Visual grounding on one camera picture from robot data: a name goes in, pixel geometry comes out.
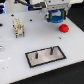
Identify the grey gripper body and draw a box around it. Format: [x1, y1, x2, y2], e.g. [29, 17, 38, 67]
[40, 0, 72, 14]

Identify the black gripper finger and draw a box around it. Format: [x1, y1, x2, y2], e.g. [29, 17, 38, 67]
[46, 12, 51, 22]
[61, 10, 66, 19]

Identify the red gear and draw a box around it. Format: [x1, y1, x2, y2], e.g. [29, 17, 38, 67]
[59, 24, 69, 33]

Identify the blue gear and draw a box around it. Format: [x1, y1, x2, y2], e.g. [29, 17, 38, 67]
[50, 14, 64, 23]

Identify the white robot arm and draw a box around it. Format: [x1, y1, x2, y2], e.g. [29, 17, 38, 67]
[31, 0, 70, 23]

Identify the right metal peg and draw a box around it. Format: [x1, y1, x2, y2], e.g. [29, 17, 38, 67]
[50, 47, 54, 55]

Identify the metal peg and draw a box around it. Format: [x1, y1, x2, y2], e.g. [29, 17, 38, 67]
[50, 47, 54, 55]
[35, 51, 39, 61]

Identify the left metal peg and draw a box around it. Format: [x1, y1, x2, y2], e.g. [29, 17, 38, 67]
[35, 51, 39, 61]

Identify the beige connector block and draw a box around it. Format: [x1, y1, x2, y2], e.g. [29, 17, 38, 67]
[13, 18, 24, 37]

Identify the black framed peg base plate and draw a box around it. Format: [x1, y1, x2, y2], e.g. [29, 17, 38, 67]
[26, 46, 66, 67]

